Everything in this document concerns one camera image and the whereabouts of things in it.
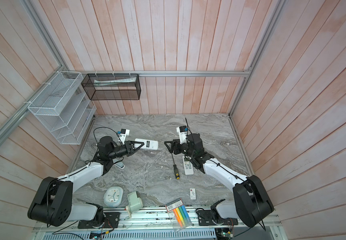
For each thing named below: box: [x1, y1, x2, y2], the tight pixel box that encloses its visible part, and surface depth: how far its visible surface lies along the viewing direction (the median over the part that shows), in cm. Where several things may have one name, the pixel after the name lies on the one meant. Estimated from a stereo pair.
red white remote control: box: [134, 138, 159, 151], surface depth 82 cm
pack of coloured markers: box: [165, 198, 192, 233], surface depth 76 cm
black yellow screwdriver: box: [171, 153, 180, 180], surface depth 91 cm
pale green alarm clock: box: [103, 186, 124, 208], surface depth 80 cm
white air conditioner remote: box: [182, 155, 194, 176], surface depth 92 cm
